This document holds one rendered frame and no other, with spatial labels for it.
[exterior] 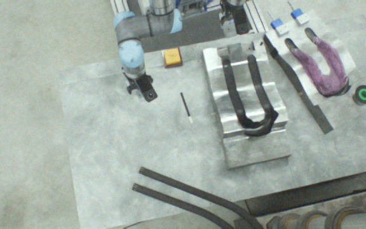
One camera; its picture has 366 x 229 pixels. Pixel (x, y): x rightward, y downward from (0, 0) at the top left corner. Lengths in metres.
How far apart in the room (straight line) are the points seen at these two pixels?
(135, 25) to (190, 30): 1.21
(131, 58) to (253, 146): 0.66
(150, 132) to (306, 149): 0.66
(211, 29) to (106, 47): 0.69
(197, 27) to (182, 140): 1.01
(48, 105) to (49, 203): 0.61
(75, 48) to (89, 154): 1.19
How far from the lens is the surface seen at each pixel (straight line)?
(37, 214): 2.66
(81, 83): 1.88
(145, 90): 1.52
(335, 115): 1.80
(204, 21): 2.62
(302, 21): 1.94
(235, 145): 1.72
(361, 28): 2.12
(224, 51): 1.83
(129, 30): 1.40
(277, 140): 1.76
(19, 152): 2.74
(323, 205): 1.85
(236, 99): 1.73
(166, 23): 1.40
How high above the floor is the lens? 2.53
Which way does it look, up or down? 75 degrees down
